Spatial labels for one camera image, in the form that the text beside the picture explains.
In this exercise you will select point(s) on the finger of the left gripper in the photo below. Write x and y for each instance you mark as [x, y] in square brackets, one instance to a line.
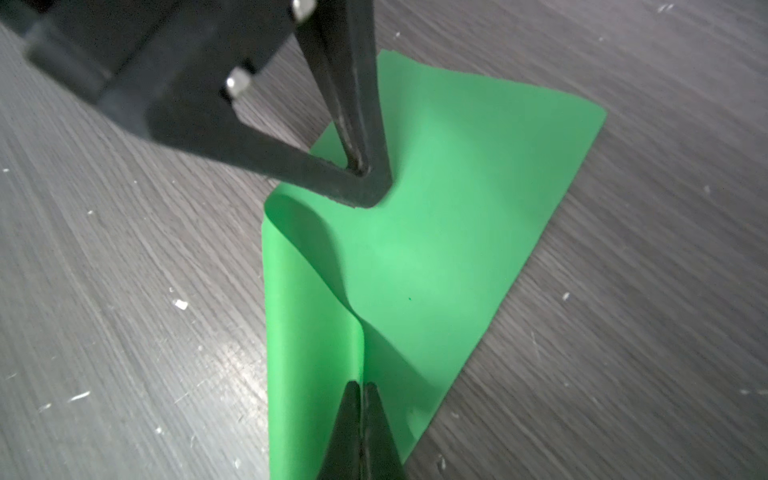
[338, 42]

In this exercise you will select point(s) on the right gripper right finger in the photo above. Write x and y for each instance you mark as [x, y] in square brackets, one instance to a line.
[379, 455]

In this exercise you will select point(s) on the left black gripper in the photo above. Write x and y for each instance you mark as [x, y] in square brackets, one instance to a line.
[132, 48]

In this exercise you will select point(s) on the green square paper sheet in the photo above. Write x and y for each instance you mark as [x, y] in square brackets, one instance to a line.
[401, 294]

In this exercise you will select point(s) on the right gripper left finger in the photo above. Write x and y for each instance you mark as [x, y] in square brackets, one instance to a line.
[342, 460]

